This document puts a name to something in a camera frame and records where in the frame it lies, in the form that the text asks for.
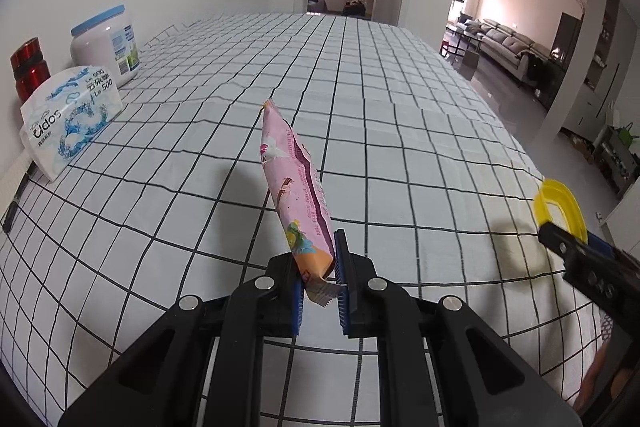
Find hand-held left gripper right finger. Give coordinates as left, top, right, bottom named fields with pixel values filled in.
left=334, top=229, right=583, bottom=427

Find pink snack packet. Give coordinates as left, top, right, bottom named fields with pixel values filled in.
left=257, top=99, right=346, bottom=308

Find black pen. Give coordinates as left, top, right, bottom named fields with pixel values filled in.
left=0, top=152, right=34, bottom=228

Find grey sofa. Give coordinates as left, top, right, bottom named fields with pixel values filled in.
left=460, top=13, right=551, bottom=82

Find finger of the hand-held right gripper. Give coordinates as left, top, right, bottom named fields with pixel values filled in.
left=538, top=221, right=582, bottom=262
left=585, top=232, right=618, bottom=261

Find dark coffee table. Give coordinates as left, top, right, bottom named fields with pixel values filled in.
left=447, top=24, right=484, bottom=58

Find white checked tablecloth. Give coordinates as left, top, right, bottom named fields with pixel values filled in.
left=0, top=12, right=608, bottom=427

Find white tissue pack blue print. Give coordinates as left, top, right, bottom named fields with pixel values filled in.
left=20, top=65, right=124, bottom=182

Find white jar with blue lid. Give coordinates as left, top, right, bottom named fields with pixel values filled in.
left=70, top=5, right=141, bottom=88

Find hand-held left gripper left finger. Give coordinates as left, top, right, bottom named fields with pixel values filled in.
left=57, top=254, right=307, bottom=427

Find person's right hand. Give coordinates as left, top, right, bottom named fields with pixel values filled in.
left=574, top=311, right=633, bottom=413

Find dark tall cabinet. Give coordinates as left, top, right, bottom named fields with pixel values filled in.
left=545, top=12, right=584, bottom=108

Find yellow plastic ring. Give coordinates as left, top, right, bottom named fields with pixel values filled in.
left=532, top=178, right=589, bottom=244

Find red metal canister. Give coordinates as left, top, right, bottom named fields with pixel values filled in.
left=10, top=38, right=51, bottom=104

